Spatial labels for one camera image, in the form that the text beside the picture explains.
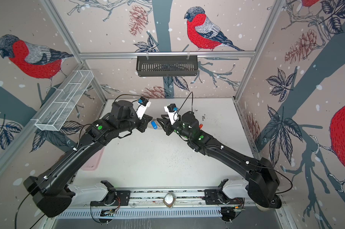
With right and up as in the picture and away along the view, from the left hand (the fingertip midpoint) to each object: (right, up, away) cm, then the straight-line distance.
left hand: (151, 117), depth 68 cm
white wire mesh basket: (-51, +9, +10) cm, 52 cm away
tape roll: (+56, -45, 0) cm, 72 cm away
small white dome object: (+9, -38, -4) cm, 39 cm away
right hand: (+3, -1, +3) cm, 4 cm away
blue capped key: (+1, -4, +4) cm, 5 cm away
